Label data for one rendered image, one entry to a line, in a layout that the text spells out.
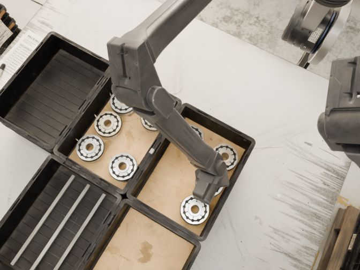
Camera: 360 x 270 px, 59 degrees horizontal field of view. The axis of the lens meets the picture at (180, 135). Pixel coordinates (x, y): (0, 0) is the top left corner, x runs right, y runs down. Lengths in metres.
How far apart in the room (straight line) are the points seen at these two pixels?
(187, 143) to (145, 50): 0.28
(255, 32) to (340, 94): 2.05
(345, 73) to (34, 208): 1.07
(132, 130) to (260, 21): 1.63
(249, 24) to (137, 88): 2.06
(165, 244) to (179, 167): 0.27
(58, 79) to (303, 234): 1.15
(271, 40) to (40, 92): 1.72
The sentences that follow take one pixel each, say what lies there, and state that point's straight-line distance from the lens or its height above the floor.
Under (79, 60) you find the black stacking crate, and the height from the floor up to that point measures 0.83.
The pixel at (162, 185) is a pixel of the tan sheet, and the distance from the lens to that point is 1.19.
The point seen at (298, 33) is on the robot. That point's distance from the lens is 1.11.
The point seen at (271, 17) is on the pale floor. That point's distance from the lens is 2.66.
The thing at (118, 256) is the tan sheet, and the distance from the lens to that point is 1.19.
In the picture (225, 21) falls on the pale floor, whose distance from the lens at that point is 2.56.
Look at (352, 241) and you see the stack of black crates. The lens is 2.06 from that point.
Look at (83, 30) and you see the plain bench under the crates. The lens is 1.67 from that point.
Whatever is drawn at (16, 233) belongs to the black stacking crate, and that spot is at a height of 0.83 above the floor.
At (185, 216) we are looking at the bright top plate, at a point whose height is 0.86.
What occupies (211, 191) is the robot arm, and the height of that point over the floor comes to 1.07.
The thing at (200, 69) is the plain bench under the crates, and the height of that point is 0.70.
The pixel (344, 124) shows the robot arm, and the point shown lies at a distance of 0.51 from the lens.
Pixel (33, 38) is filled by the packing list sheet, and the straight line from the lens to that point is 1.71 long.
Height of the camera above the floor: 2.00
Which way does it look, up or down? 72 degrees down
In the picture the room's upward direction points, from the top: 4 degrees clockwise
